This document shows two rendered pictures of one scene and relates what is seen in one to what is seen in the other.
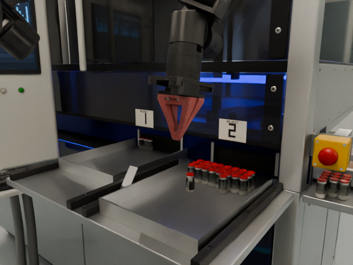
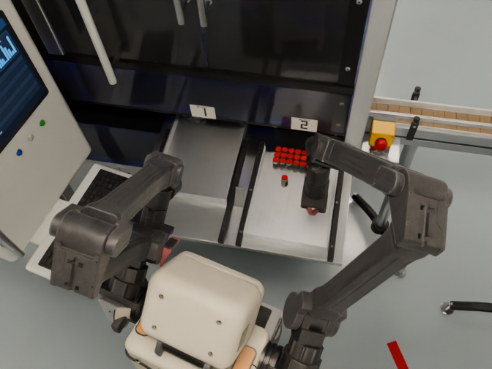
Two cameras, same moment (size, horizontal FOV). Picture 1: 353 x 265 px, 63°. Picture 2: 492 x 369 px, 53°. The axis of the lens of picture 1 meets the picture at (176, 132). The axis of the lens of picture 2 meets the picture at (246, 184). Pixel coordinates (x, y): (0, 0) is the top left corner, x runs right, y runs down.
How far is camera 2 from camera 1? 115 cm
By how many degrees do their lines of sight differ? 48
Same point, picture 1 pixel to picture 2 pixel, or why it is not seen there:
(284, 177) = not seen: hidden behind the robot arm
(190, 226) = (308, 227)
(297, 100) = (360, 111)
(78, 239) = not seen: hidden behind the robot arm
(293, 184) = not seen: hidden behind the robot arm
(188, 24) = (324, 177)
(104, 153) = (167, 149)
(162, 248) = (304, 252)
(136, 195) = (252, 208)
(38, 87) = (52, 106)
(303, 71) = (367, 96)
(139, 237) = (286, 250)
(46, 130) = (74, 137)
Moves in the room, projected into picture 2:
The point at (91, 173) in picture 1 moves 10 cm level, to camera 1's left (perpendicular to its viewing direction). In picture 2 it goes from (199, 197) to (170, 209)
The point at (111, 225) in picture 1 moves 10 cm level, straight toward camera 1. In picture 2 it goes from (261, 246) to (283, 269)
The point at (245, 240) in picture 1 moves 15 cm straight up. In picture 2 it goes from (343, 226) to (348, 202)
